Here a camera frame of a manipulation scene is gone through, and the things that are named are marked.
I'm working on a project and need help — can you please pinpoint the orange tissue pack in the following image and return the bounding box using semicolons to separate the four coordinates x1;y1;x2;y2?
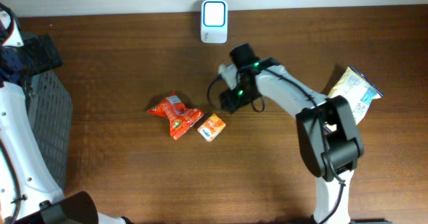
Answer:
197;114;226;142

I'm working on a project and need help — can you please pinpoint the red snack bag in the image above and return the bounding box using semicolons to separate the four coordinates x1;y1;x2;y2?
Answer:
147;92;204;140

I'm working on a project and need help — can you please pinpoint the cream snack bag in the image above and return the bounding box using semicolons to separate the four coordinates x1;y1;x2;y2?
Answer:
328;67;384;124

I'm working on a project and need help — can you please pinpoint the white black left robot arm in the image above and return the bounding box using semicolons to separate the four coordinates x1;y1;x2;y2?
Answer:
1;5;130;223

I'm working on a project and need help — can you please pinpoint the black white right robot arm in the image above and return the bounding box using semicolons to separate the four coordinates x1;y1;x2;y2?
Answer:
218;43;364;223

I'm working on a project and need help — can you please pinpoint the white black barcode scanner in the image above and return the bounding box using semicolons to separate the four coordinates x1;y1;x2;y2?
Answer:
200;0;228;44

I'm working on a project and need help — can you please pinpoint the grey plastic basket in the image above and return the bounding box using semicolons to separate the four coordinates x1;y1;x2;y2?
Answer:
25;70;73;189

